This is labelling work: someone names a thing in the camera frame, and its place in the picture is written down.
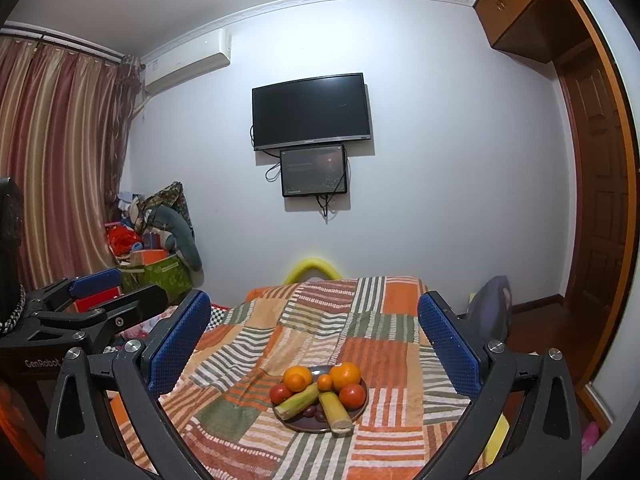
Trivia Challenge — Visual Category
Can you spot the pink object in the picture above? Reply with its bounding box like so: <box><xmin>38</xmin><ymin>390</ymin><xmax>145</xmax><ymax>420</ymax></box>
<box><xmin>580</xmin><ymin>420</ymin><xmax>601</xmax><ymax>456</ymax></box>

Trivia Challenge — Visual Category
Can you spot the yellow-green sugarcane piece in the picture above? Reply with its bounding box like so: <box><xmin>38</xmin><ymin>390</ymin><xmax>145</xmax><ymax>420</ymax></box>
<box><xmin>318</xmin><ymin>391</ymin><xmax>354</xmax><ymax>435</ymax></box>
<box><xmin>273</xmin><ymin>382</ymin><xmax>321</xmax><ymax>422</ymax></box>

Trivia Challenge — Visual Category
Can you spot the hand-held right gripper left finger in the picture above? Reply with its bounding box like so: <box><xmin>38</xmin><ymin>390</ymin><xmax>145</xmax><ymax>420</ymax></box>
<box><xmin>45</xmin><ymin>290</ymin><xmax>213</xmax><ymax>480</ymax></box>

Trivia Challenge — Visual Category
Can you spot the wooden overhead cabinet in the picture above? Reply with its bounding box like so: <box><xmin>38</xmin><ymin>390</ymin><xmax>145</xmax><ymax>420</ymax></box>
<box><xmin>472</xmin><ymin>0</ymin><xmax>593</xmax><ymax>66</ymax></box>

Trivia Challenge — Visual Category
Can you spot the striped pink curtain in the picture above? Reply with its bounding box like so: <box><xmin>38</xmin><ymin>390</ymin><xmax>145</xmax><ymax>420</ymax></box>
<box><xmin>0</xmin><ymin>35</ymin><xmax>143</xmax><ymax>306</ymax></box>

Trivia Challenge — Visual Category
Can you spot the white air conditioner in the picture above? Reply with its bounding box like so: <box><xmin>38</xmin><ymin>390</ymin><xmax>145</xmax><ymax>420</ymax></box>
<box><xmin>142</xmin><ymin>28</ymin><xmax>233</xmax><ymax>96</ymax></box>

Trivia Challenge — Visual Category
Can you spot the wooden wardrobe frame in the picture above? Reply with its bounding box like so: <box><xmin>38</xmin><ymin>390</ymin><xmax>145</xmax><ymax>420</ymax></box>
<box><xmin>550</xmin><ymin>0</ymin><xmax>640</xmax><ymax>436</ymax></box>

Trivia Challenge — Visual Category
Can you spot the grey plush toy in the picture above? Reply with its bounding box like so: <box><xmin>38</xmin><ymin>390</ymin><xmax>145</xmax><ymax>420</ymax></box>
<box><xmin>150</xmin><ymin>205</ymin><xmax>203</xmax><ymax>271</ymax></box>

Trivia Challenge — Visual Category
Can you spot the yellow object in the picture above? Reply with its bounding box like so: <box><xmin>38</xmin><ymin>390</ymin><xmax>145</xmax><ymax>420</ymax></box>
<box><xmin>482</xmin><ymin>412</ymin><xmax>511</xmax><ymax>463</ymax></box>

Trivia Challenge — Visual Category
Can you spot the red box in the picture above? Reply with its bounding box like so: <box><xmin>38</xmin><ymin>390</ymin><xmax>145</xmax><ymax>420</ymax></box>
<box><xmin>75</xmin><ymin>296</ymin><xmax>123</xmax><ymax>313</ymax></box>

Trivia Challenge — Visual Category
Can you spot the curtain rod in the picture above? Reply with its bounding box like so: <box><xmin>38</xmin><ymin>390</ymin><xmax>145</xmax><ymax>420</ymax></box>
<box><xmin>0</xmin><ymin>22</ymin><xmax>146</xmax><ymax>68</ymax></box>

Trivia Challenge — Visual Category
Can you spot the checkered cloth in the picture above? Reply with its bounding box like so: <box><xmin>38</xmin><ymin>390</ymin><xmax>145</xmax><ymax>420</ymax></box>
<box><xmin>207</xmin><ymin>302</ymin><xmax>233</xmax><ymax>331</ymax></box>

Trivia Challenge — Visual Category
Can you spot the dark patterned bag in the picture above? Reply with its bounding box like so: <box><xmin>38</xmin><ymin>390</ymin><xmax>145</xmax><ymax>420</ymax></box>
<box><xmin>135</xmin><ymin>181</ymin><xmax>191</xmax><ymax>231</ymax></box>

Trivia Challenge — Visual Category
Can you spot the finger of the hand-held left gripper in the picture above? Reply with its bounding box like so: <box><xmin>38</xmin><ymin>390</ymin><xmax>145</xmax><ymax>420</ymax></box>
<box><xmin>32</xmin><ymin>268</ymin><xmax>123</xmax><ymax>311</ymax></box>
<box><xmin>32</xmin><ymin>285</ymin><xmax>168</xmax><ymax>356</ymax></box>

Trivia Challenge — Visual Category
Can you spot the yellow foam tube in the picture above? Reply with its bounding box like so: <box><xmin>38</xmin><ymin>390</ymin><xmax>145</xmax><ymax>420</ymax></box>
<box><xmin>282</xmin><ymin>258</ymin><xmax>342</xmax><ymax>285</ymax></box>

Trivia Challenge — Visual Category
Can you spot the red plastic bag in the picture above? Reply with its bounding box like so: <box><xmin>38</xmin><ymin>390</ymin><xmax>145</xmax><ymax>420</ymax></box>
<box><xmin>106</xmin><ymin>225</ymin><xmax>143</xmax><ymax>256</ymax></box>

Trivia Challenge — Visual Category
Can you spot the small black monitor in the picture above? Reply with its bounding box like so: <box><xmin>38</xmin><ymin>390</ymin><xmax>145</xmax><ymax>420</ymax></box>
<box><xmin>280</xmin><ymin>144</ymin><xmax>349</xmax><ymax>198</ymax></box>

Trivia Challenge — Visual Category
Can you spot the purple ceramic plate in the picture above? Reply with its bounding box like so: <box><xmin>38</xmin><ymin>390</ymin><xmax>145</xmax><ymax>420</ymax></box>
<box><xmin>274</xmin><ymin>364</ymin><xmax>369</xmax><ymax>434</ymax></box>

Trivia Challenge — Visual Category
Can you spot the green patterned box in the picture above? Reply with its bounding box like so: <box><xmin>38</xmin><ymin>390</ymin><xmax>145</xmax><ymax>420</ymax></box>
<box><xmin>120</xmin><ymin>254</ymin><xmax>193</xmax><ymax>293</ymax></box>

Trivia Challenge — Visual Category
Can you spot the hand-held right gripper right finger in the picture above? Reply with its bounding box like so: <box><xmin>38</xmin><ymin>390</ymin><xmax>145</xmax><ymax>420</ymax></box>
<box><xmin>417</xmin><ymin>290</ymin><xmax>583</xmax><ymax>480</ymax></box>

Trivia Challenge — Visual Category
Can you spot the striped patchwork blanket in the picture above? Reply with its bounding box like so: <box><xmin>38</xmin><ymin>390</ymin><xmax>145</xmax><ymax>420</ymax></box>
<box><xmin>110</xmin><ymin>275</ymin><xmax>501</xmax><ymax>480</ymax></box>

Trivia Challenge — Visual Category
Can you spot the brown wooden door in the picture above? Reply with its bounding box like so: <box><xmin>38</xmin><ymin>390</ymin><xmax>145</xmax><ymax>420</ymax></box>
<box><xmin>555</xmin><ymin>45</ymin><xmax>632</xmax><ymax>311</ymax></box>

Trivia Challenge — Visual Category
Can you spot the wall-mounted black television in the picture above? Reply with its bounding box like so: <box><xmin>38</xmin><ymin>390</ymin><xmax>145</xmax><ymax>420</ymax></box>
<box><xmin>251</xmin><ymin>73</ymin><xmax>372</xmax><ymax>152</ymax></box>

